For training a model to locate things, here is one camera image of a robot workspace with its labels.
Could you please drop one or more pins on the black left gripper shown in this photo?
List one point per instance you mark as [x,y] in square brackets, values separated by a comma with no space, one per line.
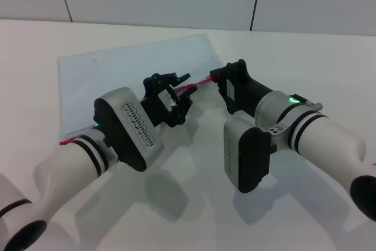
[155,110]

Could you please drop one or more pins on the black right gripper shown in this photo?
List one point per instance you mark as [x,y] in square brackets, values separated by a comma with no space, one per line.
[243,90]

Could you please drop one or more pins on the red zipper slider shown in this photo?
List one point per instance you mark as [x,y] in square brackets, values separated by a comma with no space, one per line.
[192,87]

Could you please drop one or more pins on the clear document bag red zipper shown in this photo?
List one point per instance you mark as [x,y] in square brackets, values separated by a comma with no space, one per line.
[111,74]

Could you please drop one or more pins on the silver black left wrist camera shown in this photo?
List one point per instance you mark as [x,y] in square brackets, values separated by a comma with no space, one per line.
[129,127]

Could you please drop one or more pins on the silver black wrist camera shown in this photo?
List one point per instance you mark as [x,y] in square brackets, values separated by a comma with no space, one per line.
[243,157]
[129,127]

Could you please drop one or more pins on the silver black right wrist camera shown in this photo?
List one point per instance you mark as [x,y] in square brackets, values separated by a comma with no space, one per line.
[243,157]

